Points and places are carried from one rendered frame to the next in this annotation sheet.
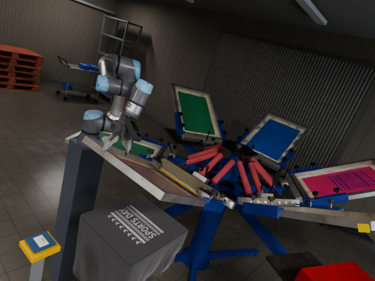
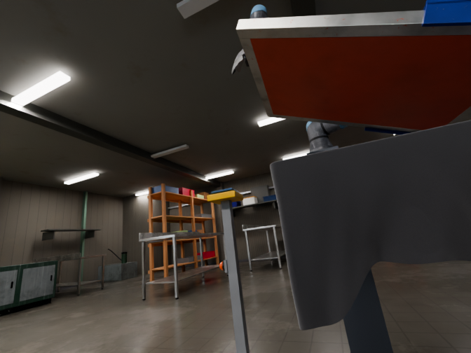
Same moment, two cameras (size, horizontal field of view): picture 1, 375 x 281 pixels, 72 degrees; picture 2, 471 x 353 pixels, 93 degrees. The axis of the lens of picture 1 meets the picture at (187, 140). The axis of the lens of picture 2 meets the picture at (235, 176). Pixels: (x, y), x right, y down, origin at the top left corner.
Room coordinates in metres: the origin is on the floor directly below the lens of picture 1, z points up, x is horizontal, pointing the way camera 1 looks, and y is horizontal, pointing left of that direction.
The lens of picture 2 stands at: (0.72, -0.48, 0.75)
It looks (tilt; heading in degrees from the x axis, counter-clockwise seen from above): 16 degrees up; 74
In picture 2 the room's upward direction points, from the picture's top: 7 degrees counter-clockwise
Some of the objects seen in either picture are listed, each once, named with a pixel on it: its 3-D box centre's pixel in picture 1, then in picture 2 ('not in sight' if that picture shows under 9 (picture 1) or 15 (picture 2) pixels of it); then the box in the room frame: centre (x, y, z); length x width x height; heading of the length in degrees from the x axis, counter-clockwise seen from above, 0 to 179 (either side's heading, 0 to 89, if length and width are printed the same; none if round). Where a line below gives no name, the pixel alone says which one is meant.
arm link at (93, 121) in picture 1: (94, 120); (317, 129); (1.63, 0.64, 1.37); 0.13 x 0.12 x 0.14; 116
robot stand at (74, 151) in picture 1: (74, 214); (346, 254); (1.62, 0.64, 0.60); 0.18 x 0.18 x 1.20; 53
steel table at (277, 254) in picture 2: not in sight; (272, 243); (3.31, 5.64, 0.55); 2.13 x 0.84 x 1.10; 53
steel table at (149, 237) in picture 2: not in sight; (190, 256); (1.00, 4.40, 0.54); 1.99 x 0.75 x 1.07; 53
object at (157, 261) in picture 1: (153, 271); (387, 225); (1.20, -0.04, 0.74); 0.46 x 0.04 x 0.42; 148
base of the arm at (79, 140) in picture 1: (89, 136); (320, 146); (1.62, 0.64, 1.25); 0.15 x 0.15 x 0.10
